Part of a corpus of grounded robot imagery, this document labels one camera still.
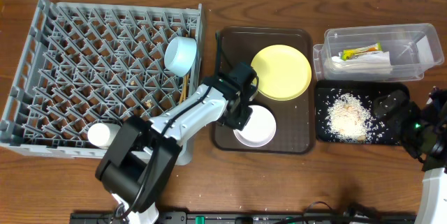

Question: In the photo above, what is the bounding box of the wooden chopstick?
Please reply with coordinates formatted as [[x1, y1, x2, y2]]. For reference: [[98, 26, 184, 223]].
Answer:
[[178, 74, 189, 104], [179, 74, 189, 103]]

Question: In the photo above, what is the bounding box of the light blue bowl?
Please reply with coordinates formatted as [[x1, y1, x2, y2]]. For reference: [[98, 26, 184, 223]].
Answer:
[[164, 36, 197, 77]]

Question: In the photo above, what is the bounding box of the green orange snack wrapper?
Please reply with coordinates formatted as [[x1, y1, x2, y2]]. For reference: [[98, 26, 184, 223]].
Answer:
[[339, 43, 382, 61]]

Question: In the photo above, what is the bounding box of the white napkin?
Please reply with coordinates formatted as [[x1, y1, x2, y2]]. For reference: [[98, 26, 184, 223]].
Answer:
[[331, 52, 393, 74]]

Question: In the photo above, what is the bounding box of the white pink bowl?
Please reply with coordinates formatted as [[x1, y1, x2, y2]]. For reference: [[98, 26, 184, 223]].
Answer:
[[233, 105, 277, 148]]

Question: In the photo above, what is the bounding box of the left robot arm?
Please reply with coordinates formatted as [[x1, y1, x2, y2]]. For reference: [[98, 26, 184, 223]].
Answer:
[[95, 63, 259, 223]]

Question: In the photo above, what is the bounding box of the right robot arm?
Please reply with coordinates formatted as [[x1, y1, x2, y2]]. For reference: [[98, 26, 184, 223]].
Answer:
[[373, 87, 446, 224]]

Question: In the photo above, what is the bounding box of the black waste tray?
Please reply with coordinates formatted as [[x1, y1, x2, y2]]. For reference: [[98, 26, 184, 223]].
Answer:
[[315, 80, 409, 146]]

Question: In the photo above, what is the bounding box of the grey dishwasher rack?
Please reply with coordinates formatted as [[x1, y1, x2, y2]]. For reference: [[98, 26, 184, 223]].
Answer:
[[1, 0, 205, 158]]

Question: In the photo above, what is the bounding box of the yellow plate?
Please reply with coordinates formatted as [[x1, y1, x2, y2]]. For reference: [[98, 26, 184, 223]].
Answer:
[[251, 45, 312, 101]]

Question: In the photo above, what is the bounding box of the dark brown serving tray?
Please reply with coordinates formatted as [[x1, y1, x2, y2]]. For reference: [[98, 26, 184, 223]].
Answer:
[[212, 27, 316, 155]]

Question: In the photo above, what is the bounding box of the pile of rice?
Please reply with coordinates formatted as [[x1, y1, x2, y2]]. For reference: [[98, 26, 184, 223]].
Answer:
[[318, 92, 386, 143]]

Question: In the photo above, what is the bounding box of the clear plastic bin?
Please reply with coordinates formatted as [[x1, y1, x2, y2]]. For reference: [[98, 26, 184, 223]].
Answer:
[[312, 23, 445, 82]]

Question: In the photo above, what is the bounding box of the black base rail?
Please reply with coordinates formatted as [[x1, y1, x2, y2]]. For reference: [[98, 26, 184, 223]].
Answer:
[[69, 201, 416, 224]]

